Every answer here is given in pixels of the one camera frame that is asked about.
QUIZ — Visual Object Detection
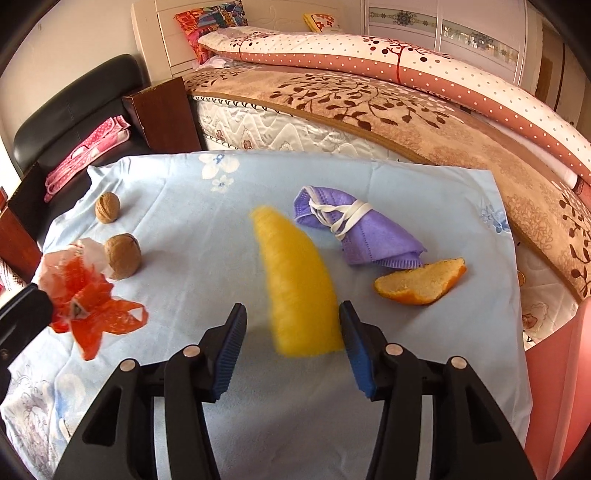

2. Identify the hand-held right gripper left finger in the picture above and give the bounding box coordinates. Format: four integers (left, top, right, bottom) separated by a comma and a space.
53, 302, 247, 480

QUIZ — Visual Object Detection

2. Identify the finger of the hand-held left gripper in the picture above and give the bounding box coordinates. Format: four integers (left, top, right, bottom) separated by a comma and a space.
0, 282, 54, 370

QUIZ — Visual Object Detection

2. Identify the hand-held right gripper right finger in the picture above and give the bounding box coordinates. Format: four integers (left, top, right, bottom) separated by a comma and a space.
338, 300, 536, 480

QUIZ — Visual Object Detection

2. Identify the orange plastic bag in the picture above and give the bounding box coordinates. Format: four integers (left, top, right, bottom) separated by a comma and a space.
34, 237, 149, 361

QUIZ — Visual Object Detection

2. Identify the yellow foam fruit net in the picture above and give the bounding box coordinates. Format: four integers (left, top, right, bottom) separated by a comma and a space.
250, 205, 346, 358

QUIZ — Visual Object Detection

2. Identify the pink plastic bin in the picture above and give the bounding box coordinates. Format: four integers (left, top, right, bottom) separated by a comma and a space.
524, 295, 591, 480

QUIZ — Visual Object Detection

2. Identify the reddish wooden furniture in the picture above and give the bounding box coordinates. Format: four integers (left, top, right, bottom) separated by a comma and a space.
0, 185, 43, 282

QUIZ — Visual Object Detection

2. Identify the orange peel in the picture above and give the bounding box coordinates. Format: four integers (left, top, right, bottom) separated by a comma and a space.
373, 257, 467, 306

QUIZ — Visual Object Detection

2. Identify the brown walnut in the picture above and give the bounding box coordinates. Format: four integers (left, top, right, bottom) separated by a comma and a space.
95, 192, 121, 224
104, 233, 142, 281

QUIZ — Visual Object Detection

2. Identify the purple face mask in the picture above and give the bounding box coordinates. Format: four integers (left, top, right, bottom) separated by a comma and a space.
293, 185, 428, 269

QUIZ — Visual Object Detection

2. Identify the light blue floral cloth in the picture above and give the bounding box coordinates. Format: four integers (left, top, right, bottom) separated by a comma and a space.
0, 152, 532, 480

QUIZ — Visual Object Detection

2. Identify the pink patterned towel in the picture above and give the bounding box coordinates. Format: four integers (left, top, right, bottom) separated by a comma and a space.
44, 115, 131, 203

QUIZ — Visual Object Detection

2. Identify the black leather chair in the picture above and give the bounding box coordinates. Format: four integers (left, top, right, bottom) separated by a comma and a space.
7, 54, 148, 232

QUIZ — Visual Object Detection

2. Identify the brown wooden nightstand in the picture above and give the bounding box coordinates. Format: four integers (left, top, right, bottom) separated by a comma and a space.
122, 76, 202, 153

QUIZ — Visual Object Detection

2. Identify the white pink polka-dot quilt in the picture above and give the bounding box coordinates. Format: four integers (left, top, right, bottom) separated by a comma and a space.
198, 25, 591, 185

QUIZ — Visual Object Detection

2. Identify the white wooden headboard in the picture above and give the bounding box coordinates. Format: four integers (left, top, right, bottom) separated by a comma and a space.
130, 0, 365, 86

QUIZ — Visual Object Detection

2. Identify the colourful printed pillow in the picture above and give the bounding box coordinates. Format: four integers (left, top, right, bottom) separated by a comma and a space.
174, 0, 249, 63

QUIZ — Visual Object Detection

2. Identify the yellow printed pillow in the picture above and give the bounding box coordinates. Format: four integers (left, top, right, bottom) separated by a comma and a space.
303, 12, 343, 34

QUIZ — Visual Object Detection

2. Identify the white wardrobe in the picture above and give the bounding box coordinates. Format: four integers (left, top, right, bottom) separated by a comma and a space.
362, 0, 543, 86

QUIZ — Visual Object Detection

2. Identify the room door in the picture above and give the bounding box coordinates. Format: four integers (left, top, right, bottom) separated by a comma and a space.
538, 18, 583, 125

